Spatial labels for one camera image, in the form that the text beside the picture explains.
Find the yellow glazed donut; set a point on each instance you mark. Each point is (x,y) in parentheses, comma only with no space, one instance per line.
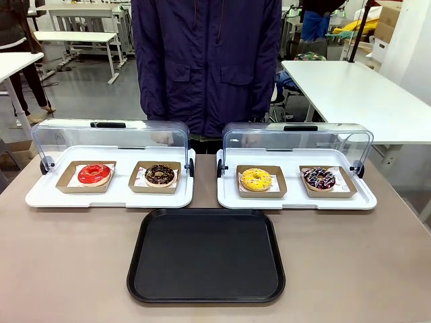
(256,179)

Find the chocolate donut with sprinkles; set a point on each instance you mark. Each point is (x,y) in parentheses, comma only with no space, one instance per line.
(159,175)

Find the brown cardboard donut tray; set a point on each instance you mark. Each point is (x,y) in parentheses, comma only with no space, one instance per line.
(279,191)
(347,191)
(67,183)
(136,188)

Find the white display tray base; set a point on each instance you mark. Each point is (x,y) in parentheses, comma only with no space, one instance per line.
(118,198)
(296,202)

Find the black plastic serving tray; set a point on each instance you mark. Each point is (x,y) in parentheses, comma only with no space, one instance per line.
(205,255)

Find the dark donut with coloured sprinkles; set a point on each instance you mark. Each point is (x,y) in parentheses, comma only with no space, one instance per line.
(319,178)

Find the red glazed donut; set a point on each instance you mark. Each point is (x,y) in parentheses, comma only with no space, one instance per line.
(94,175)

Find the clear hinged display lid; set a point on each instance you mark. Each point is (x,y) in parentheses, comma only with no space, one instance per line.
(299,141)
(111,136)

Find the office chair with chrome base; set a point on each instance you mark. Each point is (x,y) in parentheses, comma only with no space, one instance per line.
(281,97)

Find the person in navy jacket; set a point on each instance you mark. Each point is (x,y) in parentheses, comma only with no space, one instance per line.
(207,64)

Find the white table with white legs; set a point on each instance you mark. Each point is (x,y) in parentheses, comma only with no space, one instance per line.
(13,64)
(357,97)

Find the blue cloth on stand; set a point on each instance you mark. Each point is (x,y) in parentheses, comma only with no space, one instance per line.
(314,25)

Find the white workbench with shelf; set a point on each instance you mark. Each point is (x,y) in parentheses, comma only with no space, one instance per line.
(84,20)

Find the yellow bag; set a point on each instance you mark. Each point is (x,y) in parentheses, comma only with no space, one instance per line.
(360,28)

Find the black vertical pole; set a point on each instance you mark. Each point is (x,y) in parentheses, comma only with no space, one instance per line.
(362,28)

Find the white storage box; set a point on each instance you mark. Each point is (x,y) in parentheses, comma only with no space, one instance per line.
(381,49)

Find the cardboard box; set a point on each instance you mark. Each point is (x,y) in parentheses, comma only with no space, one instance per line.
(387,20)

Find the person in dark trousers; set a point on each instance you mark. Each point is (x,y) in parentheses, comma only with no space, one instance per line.
(17,33)

